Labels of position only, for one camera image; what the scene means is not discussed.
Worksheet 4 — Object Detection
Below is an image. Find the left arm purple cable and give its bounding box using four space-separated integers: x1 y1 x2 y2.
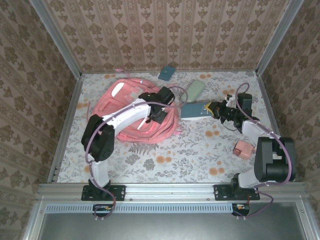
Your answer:
84 86 186 221

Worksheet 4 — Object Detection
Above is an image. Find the teal notebook with white print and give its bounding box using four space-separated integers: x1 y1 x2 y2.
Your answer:
180 100 213 120

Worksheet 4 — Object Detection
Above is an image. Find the pale green pencil case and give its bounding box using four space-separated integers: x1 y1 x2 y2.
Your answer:
180 80 207 103

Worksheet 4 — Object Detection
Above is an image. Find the pink school backpack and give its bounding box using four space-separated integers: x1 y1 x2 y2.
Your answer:
86 68 182 144

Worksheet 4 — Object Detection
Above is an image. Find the grey metal panel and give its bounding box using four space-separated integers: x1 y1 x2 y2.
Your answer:
37 212 308 240

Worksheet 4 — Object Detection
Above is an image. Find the wide aluminium frame rail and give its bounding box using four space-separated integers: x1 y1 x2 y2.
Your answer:
37 182 307 202

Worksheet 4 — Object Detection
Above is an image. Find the aluminium frame post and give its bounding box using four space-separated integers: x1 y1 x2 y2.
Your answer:
29 0 83 79
256 0 305 76

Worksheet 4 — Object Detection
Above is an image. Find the small dark teal wallet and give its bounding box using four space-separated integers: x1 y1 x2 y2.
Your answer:
157 66 177 81

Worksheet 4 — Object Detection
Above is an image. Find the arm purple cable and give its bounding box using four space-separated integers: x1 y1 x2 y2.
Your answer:
233 83 293 220
84 86 186 221

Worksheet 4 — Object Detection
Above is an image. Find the slotted grey cable duct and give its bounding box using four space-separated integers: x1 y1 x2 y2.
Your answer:
46 202 235 214

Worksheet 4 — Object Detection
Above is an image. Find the small pink box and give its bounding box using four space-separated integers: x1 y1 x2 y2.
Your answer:
232 139 256 160

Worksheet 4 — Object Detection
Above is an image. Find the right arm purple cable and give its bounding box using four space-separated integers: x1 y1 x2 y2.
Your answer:
233 83 293 220

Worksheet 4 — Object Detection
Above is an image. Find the black connector board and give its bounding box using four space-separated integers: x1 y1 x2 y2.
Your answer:
231 203 251 217
92 203 115 218

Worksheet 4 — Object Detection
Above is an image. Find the floral tablecloth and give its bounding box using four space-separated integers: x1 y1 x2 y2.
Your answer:
57 71 290 183

